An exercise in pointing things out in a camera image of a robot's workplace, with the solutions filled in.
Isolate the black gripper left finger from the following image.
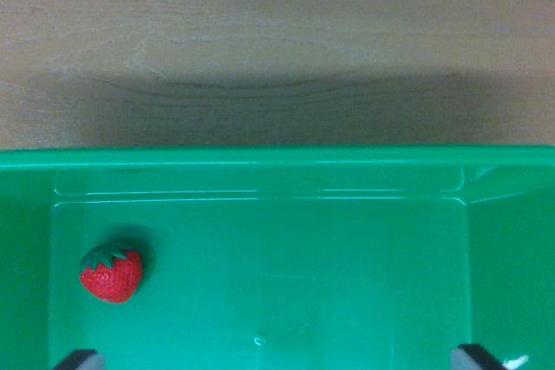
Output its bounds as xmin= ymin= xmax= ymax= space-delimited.
xmin=54 ymin=348 xmax=106 ymax=370

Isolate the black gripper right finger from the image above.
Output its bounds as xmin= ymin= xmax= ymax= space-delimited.
xmin=449 ymin=343 xmax=508 ymax=370

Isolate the red toy strawberry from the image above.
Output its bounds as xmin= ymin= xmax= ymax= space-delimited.
xmin=79 ymin=243 xmax=144 ymax=306

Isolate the green plastic bin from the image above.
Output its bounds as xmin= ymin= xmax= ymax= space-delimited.
xmin=0 ymin=145 xmax=555 ymax=370

